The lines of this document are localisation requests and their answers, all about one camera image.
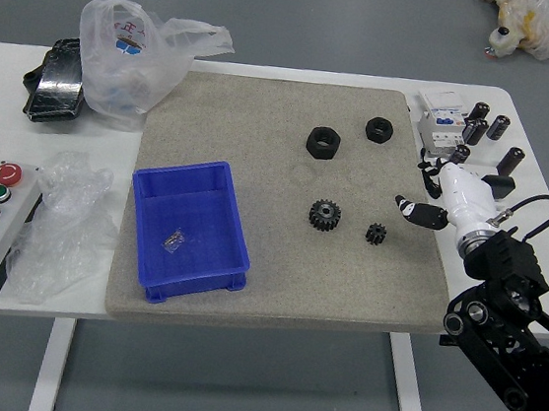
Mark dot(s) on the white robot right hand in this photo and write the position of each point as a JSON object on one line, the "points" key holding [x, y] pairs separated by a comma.
{"points": [[469, 198]]}

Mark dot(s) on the small black gear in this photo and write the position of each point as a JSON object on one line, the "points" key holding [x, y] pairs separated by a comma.
{"points": [[377, 233]]}

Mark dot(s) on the big black gear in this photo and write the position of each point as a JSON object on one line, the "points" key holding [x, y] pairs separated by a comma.
{"points": [[325, 215]]}

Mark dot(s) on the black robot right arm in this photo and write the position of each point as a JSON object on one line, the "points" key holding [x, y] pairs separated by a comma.
{"points": [[495, 270]]}

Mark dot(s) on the small black hex nut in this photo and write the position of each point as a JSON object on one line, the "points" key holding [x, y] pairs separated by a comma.
{"points": [[379, 130]]}

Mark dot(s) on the big black hex nut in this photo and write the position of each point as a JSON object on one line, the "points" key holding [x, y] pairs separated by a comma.
{"points": [[323, 143]]}

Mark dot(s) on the blue plastic box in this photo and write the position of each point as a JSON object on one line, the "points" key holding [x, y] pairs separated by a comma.
{"points": [[191, 236]]}

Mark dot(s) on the white power socket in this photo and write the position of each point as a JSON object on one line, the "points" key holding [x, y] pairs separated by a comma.
{"points": [[479, 170]]}

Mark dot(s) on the black power adapter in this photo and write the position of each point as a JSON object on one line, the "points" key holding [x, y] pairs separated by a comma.
{"points": [[501, 185]]}

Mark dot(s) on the black cylindrical capacitor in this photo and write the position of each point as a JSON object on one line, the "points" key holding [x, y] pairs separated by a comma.
{"points": [[498, 127], [460, 154], [510, 161], [474, 132], [479, 112]]}

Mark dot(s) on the white circuit breaker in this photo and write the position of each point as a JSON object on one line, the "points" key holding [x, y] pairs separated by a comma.
{"points": [[442, 123]]}

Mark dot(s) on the plastic-wrapped yellow plush toy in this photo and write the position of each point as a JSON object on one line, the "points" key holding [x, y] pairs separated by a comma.
{"points": [[543, 28]]}

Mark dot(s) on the white table leg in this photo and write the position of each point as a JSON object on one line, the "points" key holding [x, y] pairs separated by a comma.
{"points": [[50, 368], [408, 379]]}

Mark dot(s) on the grey-brown table mat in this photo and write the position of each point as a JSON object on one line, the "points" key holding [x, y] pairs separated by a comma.
{"points": [[256, 188]]}

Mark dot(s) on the small clear bag of screws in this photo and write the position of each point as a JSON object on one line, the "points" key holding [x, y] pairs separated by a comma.
{"points": [[174, 241]]}

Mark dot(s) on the white plastic shopping bag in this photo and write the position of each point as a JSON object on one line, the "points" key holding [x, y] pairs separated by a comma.
{"points": [[126, 69]]}

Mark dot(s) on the crumpled clear plastic wrap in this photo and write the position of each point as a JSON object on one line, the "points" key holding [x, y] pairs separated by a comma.
{"points": [[63, 231]]}

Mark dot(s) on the black wrapped tray package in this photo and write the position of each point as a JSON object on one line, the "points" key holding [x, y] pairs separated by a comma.
{"points": [[58, 81]]}

